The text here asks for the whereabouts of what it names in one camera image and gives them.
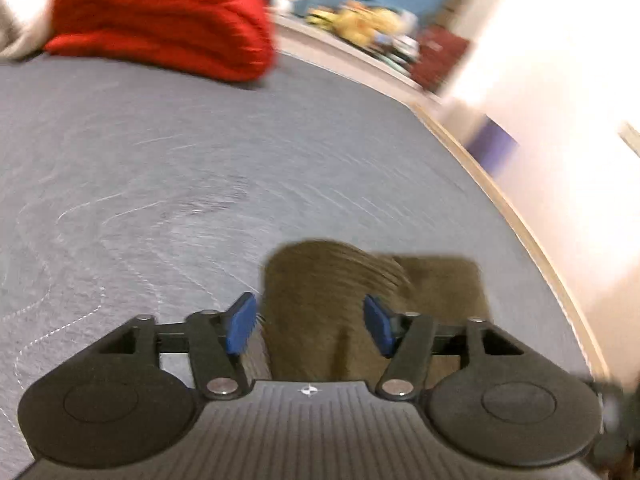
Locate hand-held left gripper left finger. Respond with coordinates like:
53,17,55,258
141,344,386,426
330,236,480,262
92,292,258,401

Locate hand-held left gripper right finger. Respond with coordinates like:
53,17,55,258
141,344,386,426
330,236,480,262
363,295,523,401

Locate olive corduroy pants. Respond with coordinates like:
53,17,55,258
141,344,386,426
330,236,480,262
262,240,491,381

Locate dark red cushion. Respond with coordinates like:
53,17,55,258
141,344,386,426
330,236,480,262
412,27,471,93

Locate yellow plush toy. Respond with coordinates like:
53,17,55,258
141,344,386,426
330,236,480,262
307,5,406,43

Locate red folded comforter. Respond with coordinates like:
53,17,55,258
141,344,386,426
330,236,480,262
44,0,281,83

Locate white folded quilt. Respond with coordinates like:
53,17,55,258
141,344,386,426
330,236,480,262
0,0,56,58

